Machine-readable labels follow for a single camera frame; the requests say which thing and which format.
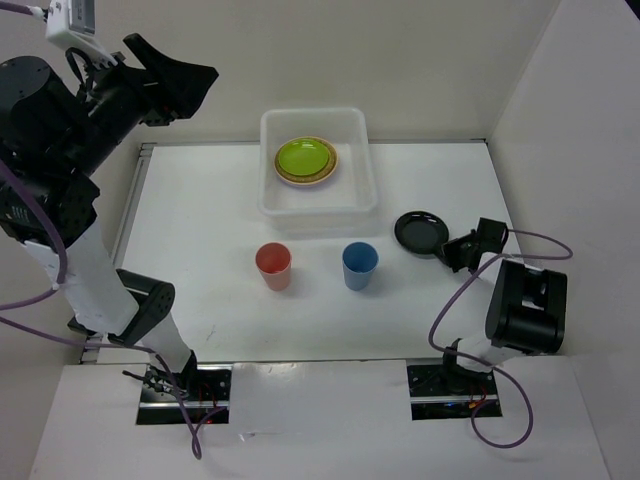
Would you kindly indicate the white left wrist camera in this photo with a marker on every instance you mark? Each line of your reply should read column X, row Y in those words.
column 71, row 24

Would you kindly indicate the translucent white plastic bin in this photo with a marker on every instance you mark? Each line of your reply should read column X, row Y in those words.
column 350, row 202

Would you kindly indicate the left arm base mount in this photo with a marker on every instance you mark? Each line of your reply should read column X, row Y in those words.
column 208, row 401

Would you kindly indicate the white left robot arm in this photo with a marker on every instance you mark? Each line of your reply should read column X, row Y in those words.
column 51, row 214

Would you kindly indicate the blue plastic cup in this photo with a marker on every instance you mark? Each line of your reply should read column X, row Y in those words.
column 359, row 260

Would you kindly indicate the black glossy plate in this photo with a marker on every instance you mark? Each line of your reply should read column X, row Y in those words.
column 420, row 233

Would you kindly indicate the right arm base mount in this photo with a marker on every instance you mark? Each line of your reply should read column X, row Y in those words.
column 437, row 395

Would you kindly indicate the orange plastic plate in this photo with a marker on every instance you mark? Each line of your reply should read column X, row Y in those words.
column 335, row 167

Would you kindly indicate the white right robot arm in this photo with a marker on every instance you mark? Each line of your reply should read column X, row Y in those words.
column 526, row 316

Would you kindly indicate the round bamboo woven tray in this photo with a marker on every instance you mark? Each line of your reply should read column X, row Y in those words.
column 332, row 167

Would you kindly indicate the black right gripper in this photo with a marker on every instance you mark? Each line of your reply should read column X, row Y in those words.
column 449, row 250

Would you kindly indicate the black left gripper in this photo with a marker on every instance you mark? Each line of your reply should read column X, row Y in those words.
column 181, row 89

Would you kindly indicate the red plastic cup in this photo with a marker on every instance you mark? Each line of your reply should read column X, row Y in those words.
column 274, row 261

